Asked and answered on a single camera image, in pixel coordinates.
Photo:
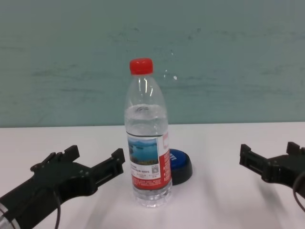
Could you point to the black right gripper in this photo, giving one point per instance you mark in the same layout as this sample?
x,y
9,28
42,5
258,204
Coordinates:
x,y
288,170

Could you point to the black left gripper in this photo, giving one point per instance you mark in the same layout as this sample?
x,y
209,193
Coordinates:
x,y
47,188

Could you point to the clear water bottle red cap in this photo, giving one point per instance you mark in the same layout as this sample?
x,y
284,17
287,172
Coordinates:
x,y
146,148

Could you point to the blue push button black base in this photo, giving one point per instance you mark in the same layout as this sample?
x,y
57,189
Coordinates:
x,y
179,164

